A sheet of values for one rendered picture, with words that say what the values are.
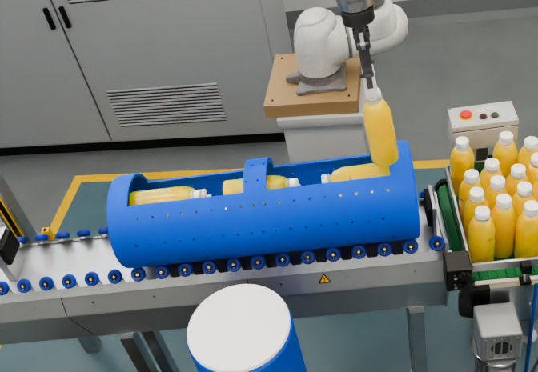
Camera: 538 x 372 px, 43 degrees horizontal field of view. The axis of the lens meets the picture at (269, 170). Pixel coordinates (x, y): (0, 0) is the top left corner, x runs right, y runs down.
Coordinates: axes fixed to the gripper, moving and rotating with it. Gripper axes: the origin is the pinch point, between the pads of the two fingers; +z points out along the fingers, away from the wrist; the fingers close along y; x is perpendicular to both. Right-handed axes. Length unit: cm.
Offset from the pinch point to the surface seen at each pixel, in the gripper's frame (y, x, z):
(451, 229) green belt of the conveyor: -11, 16, 61
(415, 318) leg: -4, 1, 91
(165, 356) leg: -21, -96, 114
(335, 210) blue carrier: 5.4, -15.1, 34.1
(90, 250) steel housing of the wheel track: -14, -100, 51
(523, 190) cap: 0, 35, 42
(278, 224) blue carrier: 6.3, -31.2, 35.1
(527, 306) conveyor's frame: 11, 33, 74
